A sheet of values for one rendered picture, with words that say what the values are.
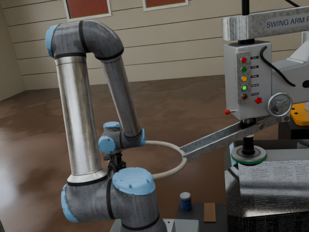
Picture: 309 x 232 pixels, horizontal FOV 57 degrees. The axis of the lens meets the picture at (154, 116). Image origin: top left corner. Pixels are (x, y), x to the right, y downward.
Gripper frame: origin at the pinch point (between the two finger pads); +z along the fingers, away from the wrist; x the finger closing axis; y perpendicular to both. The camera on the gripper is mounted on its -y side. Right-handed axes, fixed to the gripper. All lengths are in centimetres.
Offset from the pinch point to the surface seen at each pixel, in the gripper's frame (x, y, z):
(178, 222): 3, 53, -2
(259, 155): 80, 41, -4
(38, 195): -16, -170, 96
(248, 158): 73, 38, -3
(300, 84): 95, 54, -48
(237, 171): 65, 36, 4
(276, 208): 68, 62, 18
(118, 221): -16.9, 32.3, -0.4
